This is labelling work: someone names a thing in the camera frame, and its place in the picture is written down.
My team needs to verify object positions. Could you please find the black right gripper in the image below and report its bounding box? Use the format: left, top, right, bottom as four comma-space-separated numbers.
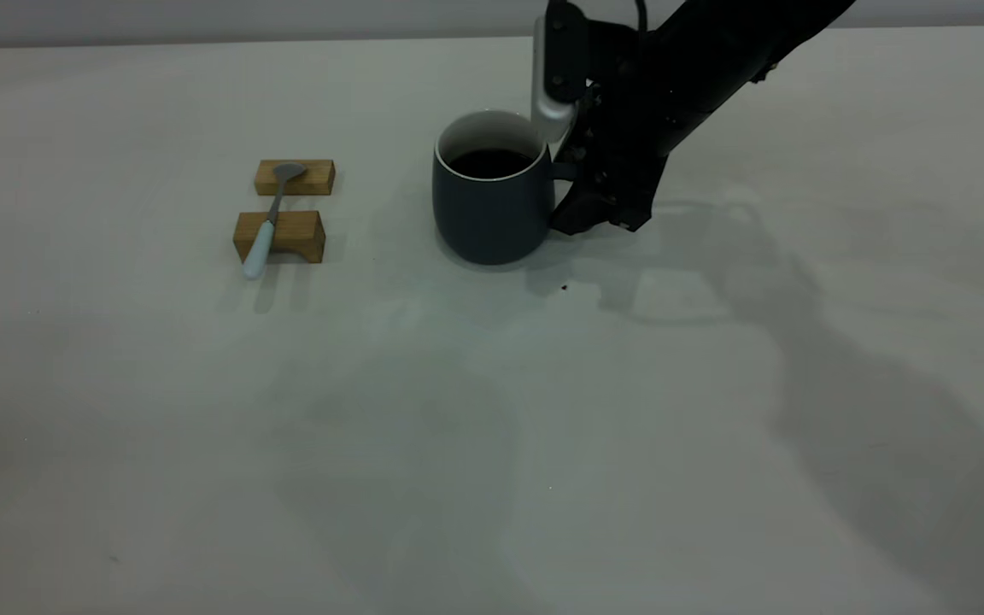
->
548, 22, 682, 237

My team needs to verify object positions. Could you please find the dark grey mug with coffee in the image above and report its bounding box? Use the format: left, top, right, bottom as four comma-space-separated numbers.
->
431, 109, 580, 267

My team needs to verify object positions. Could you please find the spoon with light blue handle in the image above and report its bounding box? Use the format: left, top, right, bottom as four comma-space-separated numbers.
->
242, 162, 308, 282

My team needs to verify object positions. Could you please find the flat rectangular wooden block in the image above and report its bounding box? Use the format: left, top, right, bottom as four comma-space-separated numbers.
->
254, 160, 336, 197

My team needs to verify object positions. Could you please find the arched wooden block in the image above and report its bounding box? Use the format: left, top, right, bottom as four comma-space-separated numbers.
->
232, 211, 326, 267

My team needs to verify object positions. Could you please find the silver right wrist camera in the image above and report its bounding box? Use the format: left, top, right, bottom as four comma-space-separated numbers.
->
530, 0, 592, 145

